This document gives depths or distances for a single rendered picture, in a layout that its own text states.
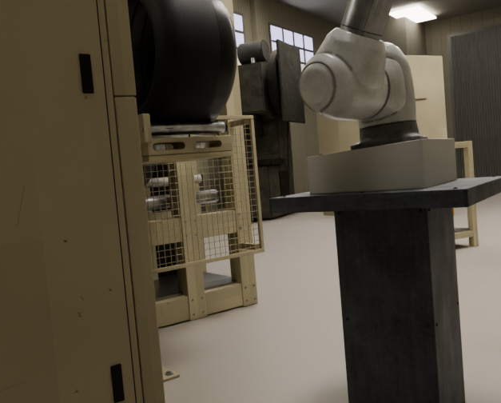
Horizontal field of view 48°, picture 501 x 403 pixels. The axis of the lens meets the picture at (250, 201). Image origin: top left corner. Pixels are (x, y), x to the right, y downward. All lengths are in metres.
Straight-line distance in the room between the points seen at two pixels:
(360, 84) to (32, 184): 0.75
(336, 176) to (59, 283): 0.75
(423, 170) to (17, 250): 0.91
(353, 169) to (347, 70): 0.27
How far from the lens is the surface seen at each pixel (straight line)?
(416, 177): 1.41
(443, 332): 1.58
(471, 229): 4.59
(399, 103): 1.52
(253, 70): 7.88
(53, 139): 1.12
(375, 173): 1.45
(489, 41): 13.43
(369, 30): 1.38
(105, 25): 1.21
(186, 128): 2.09
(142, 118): 1.97
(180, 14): 2.02
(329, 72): 1.32
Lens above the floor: 0.73
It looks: 3 degrees down
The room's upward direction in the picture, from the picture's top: 5 degrees counter-clockwise
